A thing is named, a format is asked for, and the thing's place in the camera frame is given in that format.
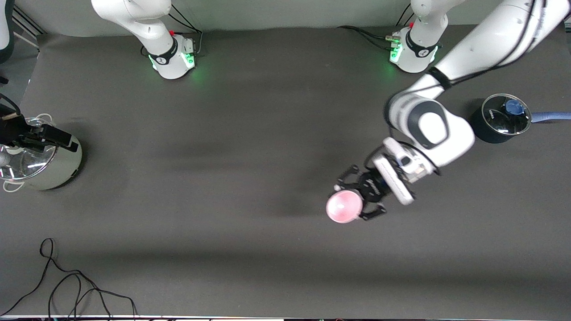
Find black right arm base cables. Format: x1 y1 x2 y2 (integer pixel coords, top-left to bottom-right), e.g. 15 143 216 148
167 4 204 56

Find thin black loose cable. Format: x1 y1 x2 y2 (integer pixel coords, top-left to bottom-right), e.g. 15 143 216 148
0 238 137 318

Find aluminium frame rail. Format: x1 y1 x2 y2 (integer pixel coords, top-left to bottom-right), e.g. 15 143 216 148
11 5 47 49

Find dark grey table cloth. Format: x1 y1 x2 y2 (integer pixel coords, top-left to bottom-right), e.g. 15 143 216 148
0 20 571 319

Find black arm base cables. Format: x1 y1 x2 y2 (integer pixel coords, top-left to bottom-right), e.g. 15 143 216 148
337 0 415 50
167 4 204 56

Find glass saucepan lid blue knob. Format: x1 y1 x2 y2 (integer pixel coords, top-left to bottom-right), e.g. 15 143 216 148
482 94 532 135

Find pink plastic cup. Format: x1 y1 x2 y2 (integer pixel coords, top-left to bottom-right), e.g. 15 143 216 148
326 189 363 224

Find pale green cooking pot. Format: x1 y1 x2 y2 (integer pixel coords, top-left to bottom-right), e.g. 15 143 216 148
0 114 83 193

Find dark blue saucepan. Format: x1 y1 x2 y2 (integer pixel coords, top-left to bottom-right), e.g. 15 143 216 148
471 94 571 144

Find black left arm base cables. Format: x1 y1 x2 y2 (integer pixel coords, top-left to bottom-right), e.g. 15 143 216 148
337 0 415 50

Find glass pot lid chrome rim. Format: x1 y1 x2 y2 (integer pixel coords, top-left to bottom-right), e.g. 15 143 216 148
0 117 59 181

